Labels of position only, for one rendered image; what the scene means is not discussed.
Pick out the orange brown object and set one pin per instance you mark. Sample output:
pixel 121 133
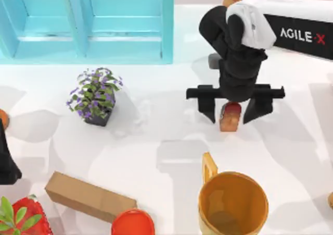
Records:
pixel 330 200

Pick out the orange round object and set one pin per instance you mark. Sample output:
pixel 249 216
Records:
pixel 4 119

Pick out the pale grey rounded box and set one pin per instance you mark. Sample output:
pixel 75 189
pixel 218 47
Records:
pixel 214 61

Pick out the brown cardboard box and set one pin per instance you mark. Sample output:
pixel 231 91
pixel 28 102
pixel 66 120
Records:
pixel 88 196

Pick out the light blue rack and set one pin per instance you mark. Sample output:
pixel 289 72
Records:
pixel 125 24

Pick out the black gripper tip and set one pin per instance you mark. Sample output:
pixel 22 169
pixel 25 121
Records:
pixel 6 162

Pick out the brown bread loaf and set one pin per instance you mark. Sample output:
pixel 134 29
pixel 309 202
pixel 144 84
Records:
pixel 230 119

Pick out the red bowl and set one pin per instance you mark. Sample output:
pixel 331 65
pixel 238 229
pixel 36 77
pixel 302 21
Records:
pixel 134 223

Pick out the purple flower plant dark pot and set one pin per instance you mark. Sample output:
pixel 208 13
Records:
pixel 96 97

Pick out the green plant red pot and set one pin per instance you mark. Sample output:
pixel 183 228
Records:
pixel 23 216

